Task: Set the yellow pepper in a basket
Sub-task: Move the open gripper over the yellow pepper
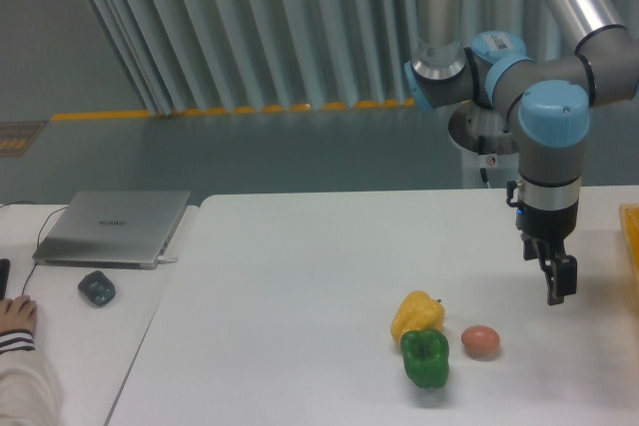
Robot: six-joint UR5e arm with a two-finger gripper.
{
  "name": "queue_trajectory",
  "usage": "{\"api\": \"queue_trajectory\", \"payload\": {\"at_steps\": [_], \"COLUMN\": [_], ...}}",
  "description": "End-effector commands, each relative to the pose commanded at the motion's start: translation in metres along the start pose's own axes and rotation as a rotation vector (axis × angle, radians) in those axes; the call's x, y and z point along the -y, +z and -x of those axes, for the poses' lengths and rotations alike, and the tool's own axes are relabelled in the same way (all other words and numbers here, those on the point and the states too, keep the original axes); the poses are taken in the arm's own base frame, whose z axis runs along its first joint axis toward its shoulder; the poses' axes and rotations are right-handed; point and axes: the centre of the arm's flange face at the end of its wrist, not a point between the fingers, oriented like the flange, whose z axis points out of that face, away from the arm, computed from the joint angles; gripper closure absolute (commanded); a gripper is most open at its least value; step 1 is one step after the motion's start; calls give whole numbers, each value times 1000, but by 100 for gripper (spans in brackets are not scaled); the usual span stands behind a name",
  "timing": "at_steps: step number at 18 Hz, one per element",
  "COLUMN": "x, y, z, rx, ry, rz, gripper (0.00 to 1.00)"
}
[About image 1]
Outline green bell pepper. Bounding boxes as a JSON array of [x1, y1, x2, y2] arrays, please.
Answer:
[[400, 329, 449, 388]]

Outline brown egg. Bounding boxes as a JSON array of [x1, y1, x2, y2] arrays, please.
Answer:
[[461, 325, 501, 358]]

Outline black phone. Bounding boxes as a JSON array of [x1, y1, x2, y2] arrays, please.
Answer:
[[0, 258, 11, 300]]

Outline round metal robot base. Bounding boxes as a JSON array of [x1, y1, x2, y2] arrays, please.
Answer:
[[448, 102, 518, 156]]

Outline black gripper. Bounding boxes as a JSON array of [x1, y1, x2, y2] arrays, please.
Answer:
[[515, 204, 578, 305]]

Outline yellow bell pepper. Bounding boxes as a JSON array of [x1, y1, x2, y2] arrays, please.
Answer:
[[390, 290, 445, 345]]

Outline white vertical blinds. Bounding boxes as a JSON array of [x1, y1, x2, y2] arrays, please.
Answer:
[[57, 0, 580, 118]]

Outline cream sleeved forearm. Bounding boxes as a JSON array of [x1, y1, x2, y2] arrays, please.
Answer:
[[1, 329, 60, 425]]

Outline person's hand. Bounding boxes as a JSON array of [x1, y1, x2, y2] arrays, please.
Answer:
[[0, 295, 38, 337]]

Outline dark grey computer mouse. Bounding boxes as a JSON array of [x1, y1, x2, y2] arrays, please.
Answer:
[[78, 270, 116, 307]]

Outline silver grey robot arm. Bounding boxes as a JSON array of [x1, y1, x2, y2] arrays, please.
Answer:
[[405, 0, 638, 305]]

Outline silver closed laptop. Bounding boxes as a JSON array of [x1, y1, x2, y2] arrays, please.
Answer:
[[33, 191, 190, 269]]

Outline black laptop cable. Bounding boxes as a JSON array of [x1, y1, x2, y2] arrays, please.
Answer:
[[0, 201, 76, 296]]

